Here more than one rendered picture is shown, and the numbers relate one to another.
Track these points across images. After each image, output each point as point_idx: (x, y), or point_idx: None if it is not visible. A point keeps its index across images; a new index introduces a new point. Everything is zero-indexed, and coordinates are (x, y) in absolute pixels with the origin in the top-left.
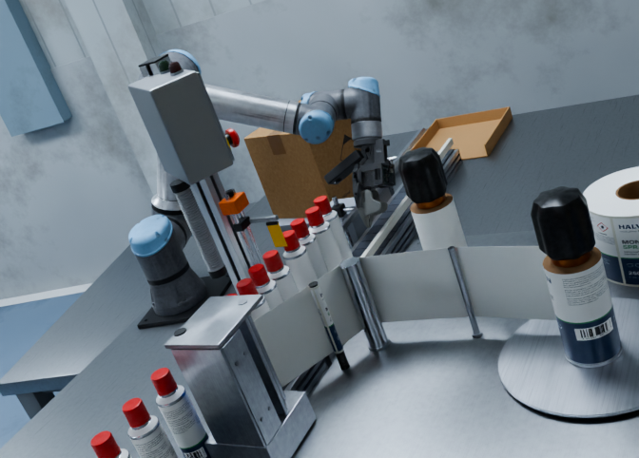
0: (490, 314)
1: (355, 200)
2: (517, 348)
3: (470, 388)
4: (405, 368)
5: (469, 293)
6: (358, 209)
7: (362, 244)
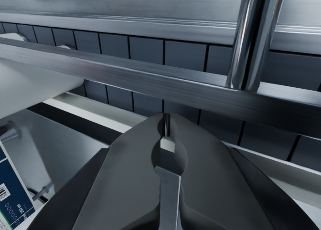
0: (35, 210)
1: (76, 173)
2: (39, 204)
3: (19, 175)
4: (11, 146)
5: (12, 219)
6: (113, 142)
7: (185, 60)
